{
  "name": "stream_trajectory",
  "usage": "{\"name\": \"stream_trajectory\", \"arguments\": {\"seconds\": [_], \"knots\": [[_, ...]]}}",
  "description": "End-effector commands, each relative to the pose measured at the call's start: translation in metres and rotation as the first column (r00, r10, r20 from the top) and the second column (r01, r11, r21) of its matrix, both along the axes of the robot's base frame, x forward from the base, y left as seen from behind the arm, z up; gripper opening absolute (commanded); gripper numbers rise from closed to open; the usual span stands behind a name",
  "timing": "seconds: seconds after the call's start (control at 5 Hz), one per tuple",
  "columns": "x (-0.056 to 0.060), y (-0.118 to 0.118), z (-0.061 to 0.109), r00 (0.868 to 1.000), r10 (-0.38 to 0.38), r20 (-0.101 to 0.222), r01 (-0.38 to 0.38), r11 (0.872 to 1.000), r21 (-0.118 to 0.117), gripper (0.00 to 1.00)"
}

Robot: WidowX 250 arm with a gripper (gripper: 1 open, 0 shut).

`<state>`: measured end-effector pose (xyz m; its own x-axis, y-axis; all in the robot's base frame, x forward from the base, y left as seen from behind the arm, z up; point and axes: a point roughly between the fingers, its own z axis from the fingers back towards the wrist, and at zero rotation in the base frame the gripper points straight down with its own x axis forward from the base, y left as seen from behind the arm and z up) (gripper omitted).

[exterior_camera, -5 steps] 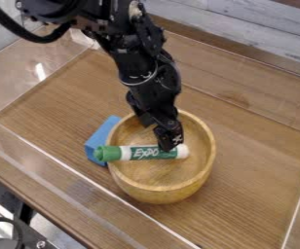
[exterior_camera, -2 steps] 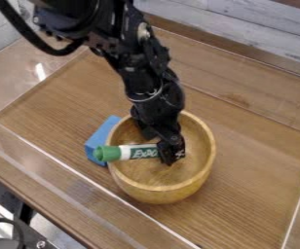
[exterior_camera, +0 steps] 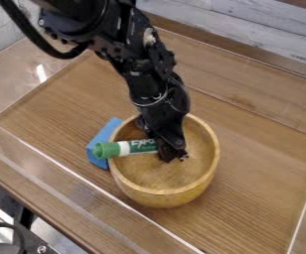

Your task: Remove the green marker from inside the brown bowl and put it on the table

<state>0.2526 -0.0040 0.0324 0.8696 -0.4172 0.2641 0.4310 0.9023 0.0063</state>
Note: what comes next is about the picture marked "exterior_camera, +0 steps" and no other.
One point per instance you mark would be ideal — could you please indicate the green Expo marker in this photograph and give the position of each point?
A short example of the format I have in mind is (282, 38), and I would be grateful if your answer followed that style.
(124, 148)

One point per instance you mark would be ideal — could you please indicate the brown wooden bowl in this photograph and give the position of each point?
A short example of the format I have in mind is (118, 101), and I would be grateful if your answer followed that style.
(164, 185)

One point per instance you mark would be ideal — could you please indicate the black metal stand base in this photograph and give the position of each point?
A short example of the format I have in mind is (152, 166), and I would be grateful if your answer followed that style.
(27, 243)

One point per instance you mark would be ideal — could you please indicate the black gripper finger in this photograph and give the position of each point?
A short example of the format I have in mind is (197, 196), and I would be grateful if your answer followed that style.
(168, 153)
(141, 126)

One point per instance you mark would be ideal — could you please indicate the clear acrylic tray wall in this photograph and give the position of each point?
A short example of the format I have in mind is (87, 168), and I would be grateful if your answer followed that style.
(87, 214)

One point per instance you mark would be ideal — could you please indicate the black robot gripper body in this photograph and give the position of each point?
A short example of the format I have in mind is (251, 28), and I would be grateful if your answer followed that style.
(130, 45)

